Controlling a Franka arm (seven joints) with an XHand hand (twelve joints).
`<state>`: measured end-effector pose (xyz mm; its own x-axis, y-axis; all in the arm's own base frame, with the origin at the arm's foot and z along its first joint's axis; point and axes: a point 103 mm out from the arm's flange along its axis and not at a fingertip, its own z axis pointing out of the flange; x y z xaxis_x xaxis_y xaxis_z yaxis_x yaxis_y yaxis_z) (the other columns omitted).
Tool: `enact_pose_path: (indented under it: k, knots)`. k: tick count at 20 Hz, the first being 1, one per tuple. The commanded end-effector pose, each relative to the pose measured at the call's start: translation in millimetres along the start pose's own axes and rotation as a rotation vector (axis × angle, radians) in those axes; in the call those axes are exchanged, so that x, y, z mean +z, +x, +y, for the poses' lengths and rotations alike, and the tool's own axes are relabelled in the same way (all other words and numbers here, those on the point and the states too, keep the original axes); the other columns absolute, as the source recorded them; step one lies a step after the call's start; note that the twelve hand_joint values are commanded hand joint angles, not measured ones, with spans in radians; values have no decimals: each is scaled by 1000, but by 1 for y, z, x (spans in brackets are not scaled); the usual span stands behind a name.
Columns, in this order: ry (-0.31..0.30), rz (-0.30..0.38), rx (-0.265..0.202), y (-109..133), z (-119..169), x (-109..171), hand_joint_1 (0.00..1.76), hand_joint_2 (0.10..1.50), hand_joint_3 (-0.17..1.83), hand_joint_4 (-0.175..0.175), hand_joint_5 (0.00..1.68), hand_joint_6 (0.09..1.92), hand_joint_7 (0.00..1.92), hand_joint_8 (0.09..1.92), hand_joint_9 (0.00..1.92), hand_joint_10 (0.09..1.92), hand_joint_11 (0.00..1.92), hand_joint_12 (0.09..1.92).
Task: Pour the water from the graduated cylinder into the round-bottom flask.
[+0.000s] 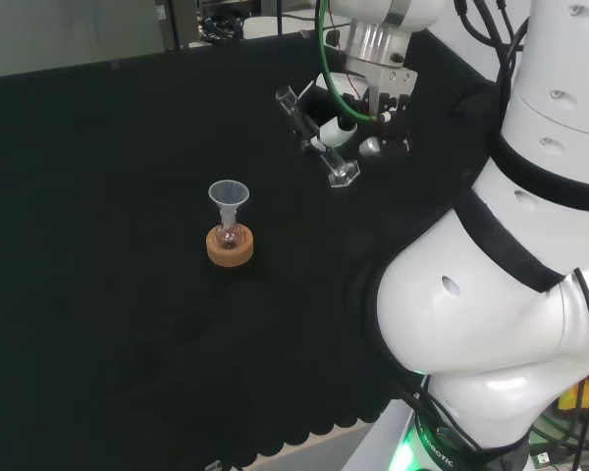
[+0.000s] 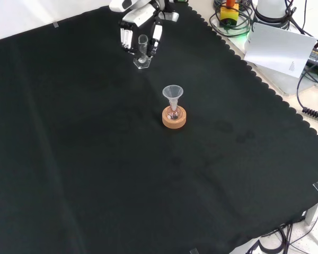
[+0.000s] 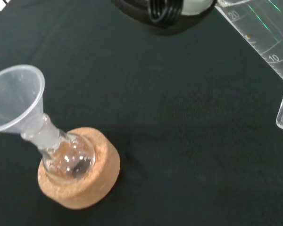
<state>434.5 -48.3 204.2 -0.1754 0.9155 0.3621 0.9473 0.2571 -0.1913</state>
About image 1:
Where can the yellow stop button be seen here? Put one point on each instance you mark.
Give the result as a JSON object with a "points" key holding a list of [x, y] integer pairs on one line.
{"points": [[572, 400]]}

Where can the clear graduated cylinder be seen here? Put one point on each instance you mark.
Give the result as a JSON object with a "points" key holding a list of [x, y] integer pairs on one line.
{"points": [[299, 120]]}

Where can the black bench cloth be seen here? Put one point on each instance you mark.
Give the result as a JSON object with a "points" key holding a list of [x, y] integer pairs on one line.
{"points": [[103, 221]]}

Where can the clear plastic funnel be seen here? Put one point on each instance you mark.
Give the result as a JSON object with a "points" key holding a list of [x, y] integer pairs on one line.
{"points": [[228, 192]]}

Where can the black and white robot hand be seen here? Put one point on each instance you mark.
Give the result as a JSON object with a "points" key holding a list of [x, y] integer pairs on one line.
{"points": [[395, 125]]}

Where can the grey plug connector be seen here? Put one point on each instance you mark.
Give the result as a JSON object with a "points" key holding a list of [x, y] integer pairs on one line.
{"points": [[543, 458]]}

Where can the small glass round-bottom flask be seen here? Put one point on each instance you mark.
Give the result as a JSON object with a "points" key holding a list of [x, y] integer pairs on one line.
{"points": [[227, 236]]}

